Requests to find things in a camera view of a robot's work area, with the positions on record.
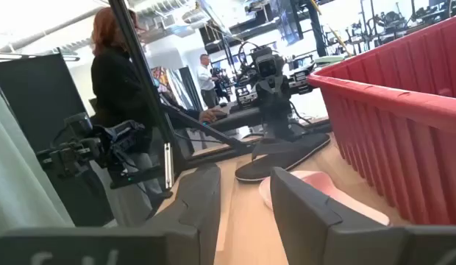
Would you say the black structural column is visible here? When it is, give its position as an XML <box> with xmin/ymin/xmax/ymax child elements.
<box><xmin>304</xmin><ymin>0</ymin><xmax>329</xmax><ymax>58</ymax></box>

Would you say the pale green cloth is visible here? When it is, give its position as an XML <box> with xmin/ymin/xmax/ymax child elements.
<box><xmin>0</xmin><ymin>82</ymin><xmax>75</xmax><ymax>236</ymax></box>

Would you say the black clamp-mounted device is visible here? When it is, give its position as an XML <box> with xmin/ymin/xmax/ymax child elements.
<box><xmin>35</xmin><ymin>112</ymin><xmax>148</xmax><ymax>185</ymax></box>

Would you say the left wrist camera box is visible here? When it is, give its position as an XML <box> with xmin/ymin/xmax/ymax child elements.
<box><xmin>252</xmin><ymin>46</ymin><xmax>286</xmax><ymax>79</ymax></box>

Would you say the colourful wall poster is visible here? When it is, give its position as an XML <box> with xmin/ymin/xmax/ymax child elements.
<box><xmin>151</xmin><ymin>66</ymin><xmax>179</xmax><ymax>107</ymax></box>

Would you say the person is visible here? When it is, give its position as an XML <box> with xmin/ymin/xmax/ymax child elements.
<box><xmin>196</xmin><ymin>54</ymin><xmax>221</xmax><ymax>108</ymax></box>
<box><xmin>90</xmin><ymin>7</ymin><xmax>229</xmax><ymax>199</ymax></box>

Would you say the black table frame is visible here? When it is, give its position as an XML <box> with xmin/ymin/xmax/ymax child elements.
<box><xmin>108</xmin><ymin>0</ymin><xmax>332</xmax><ymax>191</ymax></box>

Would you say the silver frame bracket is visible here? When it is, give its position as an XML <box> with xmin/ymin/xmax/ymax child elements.
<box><xmin>163</xmin><ymin>142</ymin><xmax>174</xmax><ymax>189</ymax></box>

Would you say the pink slide sandal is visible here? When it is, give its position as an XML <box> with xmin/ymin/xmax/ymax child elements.
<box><xmin>258</xmin><ymin>169</ymin><xmax>391</xmax><ymax>227</ymax></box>

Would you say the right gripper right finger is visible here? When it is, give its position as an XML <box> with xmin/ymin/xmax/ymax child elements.
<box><xmin>270</xmin><ymin>167</ymin><xmax>456</xmax><ymax>265</ymax></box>

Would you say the black flip-flop sandal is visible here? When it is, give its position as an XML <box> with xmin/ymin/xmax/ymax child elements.
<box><xmin>234</xmin><ymin>132</ymin><xmax>331</xmax><ymax>183</ymax></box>

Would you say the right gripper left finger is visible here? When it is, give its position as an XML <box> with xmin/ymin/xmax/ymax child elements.
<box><xmin>0</xmin><ymin>163</ymin><xmax>222</xmax><ymax>265</ymax></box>

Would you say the red plastic bin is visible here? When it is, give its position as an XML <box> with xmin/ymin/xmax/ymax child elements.
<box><xmin>307</xmin><ymin>13</ymin><xmax>456</xmax><ymax>226</ymax></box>

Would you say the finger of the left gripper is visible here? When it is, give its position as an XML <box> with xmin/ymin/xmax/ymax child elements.
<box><xmin>263</xmin><ymin>110</ymin><xmax>279</xmax><ymax>141</ymax></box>
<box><xmin>277</xmin><ymin>110</ymin><xmax>296</xmax><ymax>141</ymax></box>

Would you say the black panel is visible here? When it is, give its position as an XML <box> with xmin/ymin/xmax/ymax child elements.
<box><xmin>0</xmin><ymin>53</ymin><xmax>115</xmax><ymax>227</ymax></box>

